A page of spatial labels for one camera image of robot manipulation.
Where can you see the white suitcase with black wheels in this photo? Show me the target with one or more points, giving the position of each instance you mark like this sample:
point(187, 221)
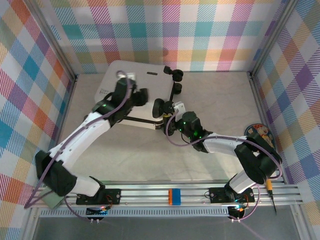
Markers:
point(140, 82)

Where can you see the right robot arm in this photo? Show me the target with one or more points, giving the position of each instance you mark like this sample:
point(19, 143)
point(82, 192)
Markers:
point(255, 162)

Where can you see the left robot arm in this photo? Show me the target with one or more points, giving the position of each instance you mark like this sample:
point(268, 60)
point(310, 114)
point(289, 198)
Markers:
point(75, 142)

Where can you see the orange and blue block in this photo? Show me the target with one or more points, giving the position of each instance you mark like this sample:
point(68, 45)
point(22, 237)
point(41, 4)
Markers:
point(175, 197)

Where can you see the round picture plate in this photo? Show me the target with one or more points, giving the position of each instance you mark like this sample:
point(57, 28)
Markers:
point(262, 130)

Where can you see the right controller board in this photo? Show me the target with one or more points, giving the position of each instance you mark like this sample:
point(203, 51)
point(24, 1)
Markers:
point(236, 211)

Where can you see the controller board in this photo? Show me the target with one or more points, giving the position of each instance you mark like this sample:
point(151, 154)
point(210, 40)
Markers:
point(96, 212)
point(236, 211)

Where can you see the left controller board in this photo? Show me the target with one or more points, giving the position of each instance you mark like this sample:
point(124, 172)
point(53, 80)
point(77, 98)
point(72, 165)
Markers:
point(96, 212)

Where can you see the grey-green square box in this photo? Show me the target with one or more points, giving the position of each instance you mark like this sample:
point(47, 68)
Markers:
point(52, 200)

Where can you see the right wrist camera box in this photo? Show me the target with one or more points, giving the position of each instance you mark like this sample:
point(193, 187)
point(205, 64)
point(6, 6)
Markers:
point(180, 110)

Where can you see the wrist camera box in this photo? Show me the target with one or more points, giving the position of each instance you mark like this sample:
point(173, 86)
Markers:
point(131, 77)
point(180, 110)

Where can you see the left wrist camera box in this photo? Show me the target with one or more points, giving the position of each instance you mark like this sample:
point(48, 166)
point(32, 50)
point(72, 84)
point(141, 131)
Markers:
point(131, 77)

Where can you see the aluminium mounting rail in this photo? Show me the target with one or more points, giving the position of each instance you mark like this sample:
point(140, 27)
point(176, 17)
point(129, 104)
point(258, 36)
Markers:
point(150, 197)

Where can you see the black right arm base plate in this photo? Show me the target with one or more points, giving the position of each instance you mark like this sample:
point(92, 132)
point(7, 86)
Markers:
point(217, 196)

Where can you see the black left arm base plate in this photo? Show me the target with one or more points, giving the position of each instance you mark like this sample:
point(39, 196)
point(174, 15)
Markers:
point(113, 196)

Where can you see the aluminium corner post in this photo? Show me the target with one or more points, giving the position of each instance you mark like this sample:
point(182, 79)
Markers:
point(272, 37)
point(52, 37)

